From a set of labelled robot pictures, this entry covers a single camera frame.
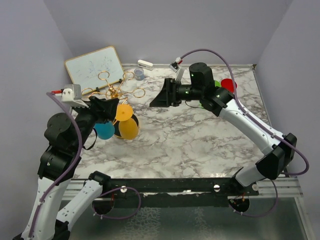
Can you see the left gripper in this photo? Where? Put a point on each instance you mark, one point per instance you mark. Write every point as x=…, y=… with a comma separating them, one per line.
x=97, y=106

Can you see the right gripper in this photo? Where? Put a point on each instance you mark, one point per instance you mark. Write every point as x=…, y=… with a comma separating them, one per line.
x=167, y=97

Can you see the orange wine glass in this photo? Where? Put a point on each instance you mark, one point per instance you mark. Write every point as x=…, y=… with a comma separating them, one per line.
x=126, y=123

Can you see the green wine glass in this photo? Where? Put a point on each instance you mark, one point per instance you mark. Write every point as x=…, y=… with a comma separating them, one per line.
x=217, y=84

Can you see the red wine glass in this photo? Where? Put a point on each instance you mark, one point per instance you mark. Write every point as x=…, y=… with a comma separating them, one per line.
x=227, y=83

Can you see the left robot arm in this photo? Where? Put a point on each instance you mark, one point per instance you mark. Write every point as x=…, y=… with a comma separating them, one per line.
x=66, y=136

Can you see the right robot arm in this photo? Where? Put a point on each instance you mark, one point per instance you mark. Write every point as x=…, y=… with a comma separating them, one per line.
x=275, y=146

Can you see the blue wine glass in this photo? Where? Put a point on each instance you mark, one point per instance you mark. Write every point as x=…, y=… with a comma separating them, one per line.
x=104, y=130

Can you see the white whiteboard eraser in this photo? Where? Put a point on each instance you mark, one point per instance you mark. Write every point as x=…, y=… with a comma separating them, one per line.
x=145, y=65

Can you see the gold wire glass rack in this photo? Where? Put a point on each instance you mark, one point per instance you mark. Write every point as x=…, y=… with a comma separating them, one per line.
x=116, y=91

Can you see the whiteboard with wooden frame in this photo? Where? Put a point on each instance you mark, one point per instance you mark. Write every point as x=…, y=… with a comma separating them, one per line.
x=95, y=69

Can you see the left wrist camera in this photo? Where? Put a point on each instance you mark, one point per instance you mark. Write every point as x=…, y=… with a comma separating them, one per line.
x=71, y=94

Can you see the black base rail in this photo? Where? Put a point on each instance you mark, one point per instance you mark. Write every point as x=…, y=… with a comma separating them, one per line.
x=170, y=192

